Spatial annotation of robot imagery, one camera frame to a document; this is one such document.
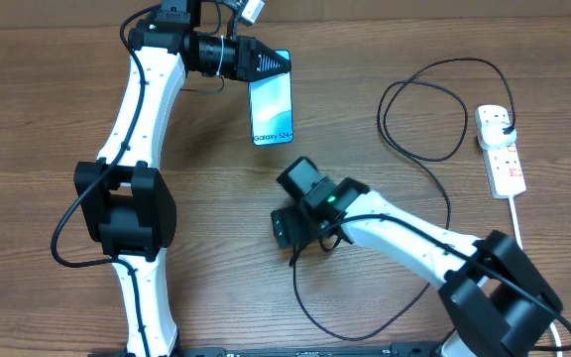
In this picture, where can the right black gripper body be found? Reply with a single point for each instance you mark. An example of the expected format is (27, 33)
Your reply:
(296, 223)

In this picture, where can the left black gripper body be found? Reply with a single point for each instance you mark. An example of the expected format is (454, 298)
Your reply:
(244, 57)

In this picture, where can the smartphone with light screen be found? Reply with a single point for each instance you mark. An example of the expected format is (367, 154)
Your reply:
(271, 113)

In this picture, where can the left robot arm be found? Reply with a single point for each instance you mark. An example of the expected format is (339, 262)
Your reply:
(126, 204)

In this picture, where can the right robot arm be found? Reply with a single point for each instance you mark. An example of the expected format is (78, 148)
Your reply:
(497, 300)

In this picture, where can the white charger plug adapter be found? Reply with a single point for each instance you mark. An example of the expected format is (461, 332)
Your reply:
(492, 136)

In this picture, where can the white power strip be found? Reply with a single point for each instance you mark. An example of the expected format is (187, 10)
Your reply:
(503, 165)

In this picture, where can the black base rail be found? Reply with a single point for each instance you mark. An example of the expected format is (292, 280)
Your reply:
(397, 349)

